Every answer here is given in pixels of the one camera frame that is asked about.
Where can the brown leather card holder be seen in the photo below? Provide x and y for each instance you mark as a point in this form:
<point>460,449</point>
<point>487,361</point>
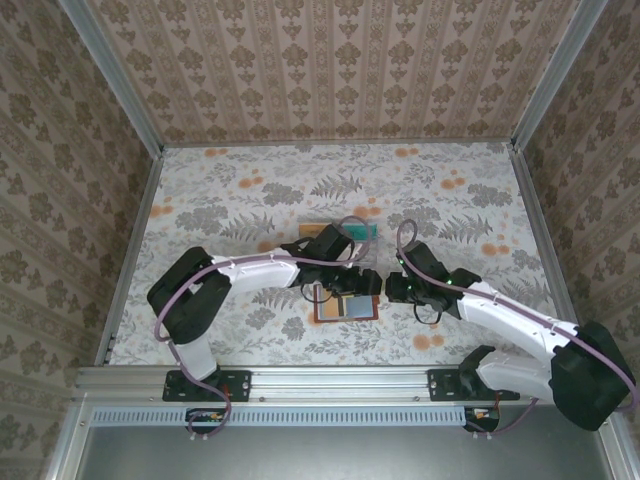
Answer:
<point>357,309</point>

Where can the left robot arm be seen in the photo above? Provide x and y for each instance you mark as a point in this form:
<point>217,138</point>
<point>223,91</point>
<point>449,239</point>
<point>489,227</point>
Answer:
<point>260,272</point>

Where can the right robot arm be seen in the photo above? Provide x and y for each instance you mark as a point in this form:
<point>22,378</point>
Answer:
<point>510,320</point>

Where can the orange card stack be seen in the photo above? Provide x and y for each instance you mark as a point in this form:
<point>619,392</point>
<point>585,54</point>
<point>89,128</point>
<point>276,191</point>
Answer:
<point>310,230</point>

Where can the clear acrylic card organizer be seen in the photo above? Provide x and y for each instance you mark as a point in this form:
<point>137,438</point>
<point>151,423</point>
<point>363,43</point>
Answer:
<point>361,247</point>

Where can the teal card stack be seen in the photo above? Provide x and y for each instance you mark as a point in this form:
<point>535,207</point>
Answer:
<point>365,231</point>

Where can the grey metal panel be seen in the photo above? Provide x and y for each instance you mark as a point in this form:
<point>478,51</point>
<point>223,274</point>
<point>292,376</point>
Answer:
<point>340,455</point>

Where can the aluminium table edge rail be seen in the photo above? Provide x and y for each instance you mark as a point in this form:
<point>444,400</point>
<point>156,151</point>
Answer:
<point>340,382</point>

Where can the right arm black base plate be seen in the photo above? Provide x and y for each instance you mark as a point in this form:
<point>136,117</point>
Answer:
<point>442,385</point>

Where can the aluminium table side rail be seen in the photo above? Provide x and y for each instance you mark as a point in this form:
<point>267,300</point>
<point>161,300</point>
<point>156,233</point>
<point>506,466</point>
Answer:
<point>546,240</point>
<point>134,240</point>

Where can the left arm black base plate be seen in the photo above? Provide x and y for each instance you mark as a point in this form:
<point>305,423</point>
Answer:
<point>235,385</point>

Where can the aluminium frame post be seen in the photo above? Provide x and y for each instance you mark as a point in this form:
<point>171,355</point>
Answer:
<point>560,75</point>
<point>110,75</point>

